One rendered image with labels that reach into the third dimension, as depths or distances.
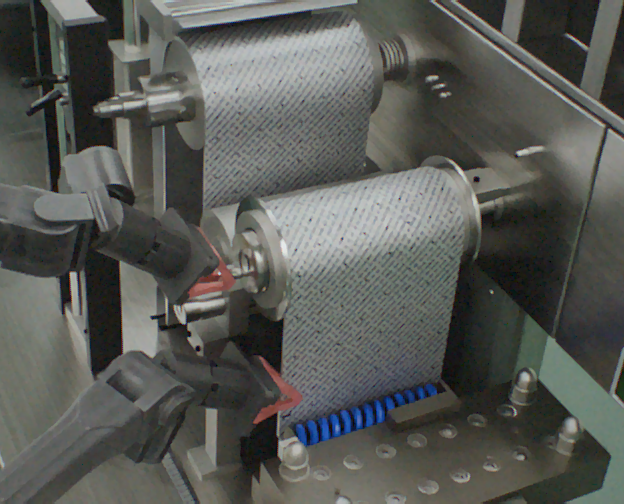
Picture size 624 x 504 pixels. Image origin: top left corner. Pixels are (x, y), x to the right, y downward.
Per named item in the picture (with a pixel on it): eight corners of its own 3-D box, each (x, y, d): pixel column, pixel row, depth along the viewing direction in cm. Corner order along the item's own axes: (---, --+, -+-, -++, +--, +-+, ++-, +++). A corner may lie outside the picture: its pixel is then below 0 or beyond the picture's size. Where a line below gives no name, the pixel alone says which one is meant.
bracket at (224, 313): (183, 457, 152) (183, 275, 134) (228, 443, 155) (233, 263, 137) (197, 483, 149) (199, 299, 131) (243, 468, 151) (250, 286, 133)
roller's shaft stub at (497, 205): (436, 218, 144) (441, 189, 141) (482, 207, 146) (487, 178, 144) (455, 237, 140) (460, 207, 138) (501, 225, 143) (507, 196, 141)
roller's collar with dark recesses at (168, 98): (132, 114, 145) (130, 68, 141) (176, 106, 148) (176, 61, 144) (150, 138, 141) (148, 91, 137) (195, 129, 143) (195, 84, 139)
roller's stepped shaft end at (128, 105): (90, 116, 141) (88, 93, 139) (136, 108, 143) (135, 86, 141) (98, 128, 138) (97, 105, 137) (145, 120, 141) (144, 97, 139)
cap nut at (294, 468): (273, 465, 134) (275, 437, 132) (301, 455, 136) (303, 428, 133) (287, 486, 132) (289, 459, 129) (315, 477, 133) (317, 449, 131)
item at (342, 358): (276, 435, 140) (283, 319, 129) (436, 384, 149) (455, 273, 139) (278, 438, 140) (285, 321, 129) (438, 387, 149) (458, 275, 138)
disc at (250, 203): (232, 271, 140) (236, 172, 131) (235, 270, 140) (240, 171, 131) (283, 346, 130) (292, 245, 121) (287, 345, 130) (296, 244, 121)
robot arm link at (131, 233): (82, 257, 114) (121, 222, 113) (66, 208, 118) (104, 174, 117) (131, 277, 120) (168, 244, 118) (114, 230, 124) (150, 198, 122)
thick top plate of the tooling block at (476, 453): (258, 496, 138) (260, 460, 135) (525, 406, 154) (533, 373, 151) (318, 597, 127) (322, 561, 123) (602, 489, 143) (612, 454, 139)
